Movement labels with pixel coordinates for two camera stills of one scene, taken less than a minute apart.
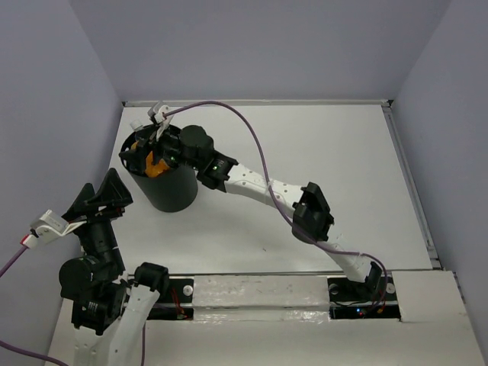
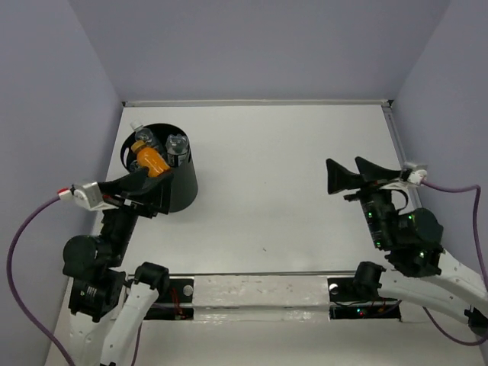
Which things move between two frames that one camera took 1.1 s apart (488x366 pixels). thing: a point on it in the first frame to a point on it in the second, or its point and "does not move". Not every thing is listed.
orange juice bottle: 153,169 does not move
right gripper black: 137,157 to 339,178
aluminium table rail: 264,103 does not move
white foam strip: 260,298 does not move
